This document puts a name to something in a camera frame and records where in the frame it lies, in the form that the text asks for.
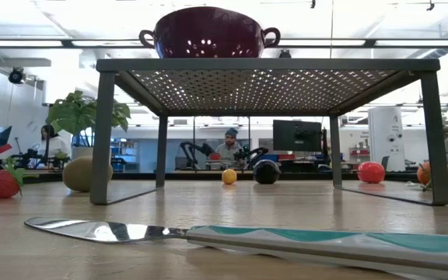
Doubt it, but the blue storage rack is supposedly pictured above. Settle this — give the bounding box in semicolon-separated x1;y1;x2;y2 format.
113;138;138;173

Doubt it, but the brown-green kiwi fruit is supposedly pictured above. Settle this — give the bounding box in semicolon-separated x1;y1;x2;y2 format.
61;156;114;193

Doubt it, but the green potted plant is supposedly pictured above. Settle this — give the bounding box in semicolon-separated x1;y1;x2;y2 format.
46;89;131;160

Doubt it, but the round red apple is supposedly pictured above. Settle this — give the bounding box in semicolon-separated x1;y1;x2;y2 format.
357;161;387;184

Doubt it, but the horizontal overhead beam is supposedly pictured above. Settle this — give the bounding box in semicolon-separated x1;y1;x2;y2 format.
0;37;448;50

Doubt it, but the black ceiling camera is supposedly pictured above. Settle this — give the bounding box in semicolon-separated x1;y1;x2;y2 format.
8;66;26;86

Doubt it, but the knife with teal white handle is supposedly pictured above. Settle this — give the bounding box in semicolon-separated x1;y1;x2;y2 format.
24;216;448;275

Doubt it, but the small yellow-orange round fruit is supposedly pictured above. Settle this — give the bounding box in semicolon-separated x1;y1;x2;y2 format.
221;168;238;186

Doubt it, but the grey perforated metal shelf riser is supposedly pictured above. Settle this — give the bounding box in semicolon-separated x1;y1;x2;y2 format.
89;58;448;206

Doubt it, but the black computer monitor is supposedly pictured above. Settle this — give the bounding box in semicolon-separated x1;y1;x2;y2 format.
272;119;323;152

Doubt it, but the black round plum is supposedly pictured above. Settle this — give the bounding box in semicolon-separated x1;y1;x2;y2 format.
252;159;282;185

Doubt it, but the orange tangerine with leaves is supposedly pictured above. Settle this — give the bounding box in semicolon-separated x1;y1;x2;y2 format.
416;161;448;192

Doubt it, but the red-purple metal colander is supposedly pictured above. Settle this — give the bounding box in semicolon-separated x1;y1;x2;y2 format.
138;5;282;59

